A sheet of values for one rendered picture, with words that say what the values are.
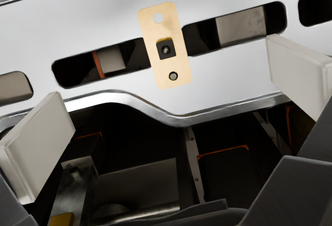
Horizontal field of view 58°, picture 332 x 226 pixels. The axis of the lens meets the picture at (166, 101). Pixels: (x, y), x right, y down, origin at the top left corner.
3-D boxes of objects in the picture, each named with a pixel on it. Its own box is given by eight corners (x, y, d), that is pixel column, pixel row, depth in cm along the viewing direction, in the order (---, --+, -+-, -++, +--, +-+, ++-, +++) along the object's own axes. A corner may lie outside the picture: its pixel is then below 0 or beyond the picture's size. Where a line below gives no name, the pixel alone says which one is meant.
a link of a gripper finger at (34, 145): (35, 203, 13) (19, 207, 13) (76, 131, 20) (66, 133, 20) (5, 146, 12) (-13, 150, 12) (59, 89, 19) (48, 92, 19)
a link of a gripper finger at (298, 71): (323, 66, 11) (344, 61, 11) (264, 36, 18) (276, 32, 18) (328, 135, 12) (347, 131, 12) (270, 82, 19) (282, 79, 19)
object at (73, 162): (121, 81, 63) (90, 155, 36) (125, 94, 64) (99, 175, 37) (103, 86, 63) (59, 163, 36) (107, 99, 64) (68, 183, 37)
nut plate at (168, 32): (193, 81, 32) (194, 85, 30) (158, 90, 32) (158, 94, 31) (174, 0, 29) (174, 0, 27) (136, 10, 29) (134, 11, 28)
